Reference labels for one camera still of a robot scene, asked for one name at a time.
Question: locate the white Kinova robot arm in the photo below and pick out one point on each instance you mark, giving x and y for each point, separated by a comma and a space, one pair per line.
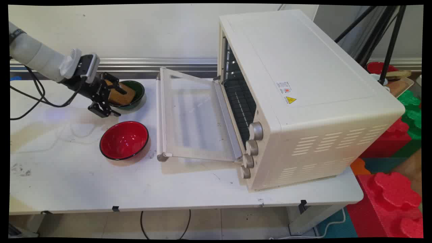
35, 55

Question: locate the orange foam floor tile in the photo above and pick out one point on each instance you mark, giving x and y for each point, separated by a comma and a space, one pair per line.
359, 167

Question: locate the brown bread slice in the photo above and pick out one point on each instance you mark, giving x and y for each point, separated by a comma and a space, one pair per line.
123, 95

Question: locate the wooden tray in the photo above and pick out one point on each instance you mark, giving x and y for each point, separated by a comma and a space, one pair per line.
398, 86

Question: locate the red foam block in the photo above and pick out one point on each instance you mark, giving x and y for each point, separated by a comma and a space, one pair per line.
391, 202
391, 138

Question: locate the cream toaster oven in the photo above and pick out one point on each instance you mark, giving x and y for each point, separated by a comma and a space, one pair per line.
314, 101

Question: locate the dark green bowl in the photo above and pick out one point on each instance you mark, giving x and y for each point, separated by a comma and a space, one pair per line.
139, 92

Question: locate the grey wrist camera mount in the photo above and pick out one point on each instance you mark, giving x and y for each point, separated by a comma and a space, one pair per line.
88, 65

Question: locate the red bowl on wooden tray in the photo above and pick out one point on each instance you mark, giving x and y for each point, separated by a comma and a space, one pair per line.
379, 67

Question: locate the black tripod stand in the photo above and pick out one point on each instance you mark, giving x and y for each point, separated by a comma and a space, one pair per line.
388, 40

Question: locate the silver oven knob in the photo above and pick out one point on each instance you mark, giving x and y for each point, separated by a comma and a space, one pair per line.
251, 147
248, 161
256, 131
245, 172

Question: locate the red bowl with black rim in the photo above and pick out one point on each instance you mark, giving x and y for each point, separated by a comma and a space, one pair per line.
124, 140

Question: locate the white table leg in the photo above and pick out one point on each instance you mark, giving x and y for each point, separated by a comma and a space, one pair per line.
312, 217

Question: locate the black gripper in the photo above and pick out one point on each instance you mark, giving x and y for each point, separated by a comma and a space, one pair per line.
87, 88

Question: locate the glass oven door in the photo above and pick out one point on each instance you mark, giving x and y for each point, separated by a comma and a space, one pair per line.
192, 118

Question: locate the green foam block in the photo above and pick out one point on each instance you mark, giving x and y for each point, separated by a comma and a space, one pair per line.
412, 114

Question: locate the yellow warning sticker label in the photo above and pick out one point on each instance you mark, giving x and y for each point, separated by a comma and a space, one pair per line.
287, 92

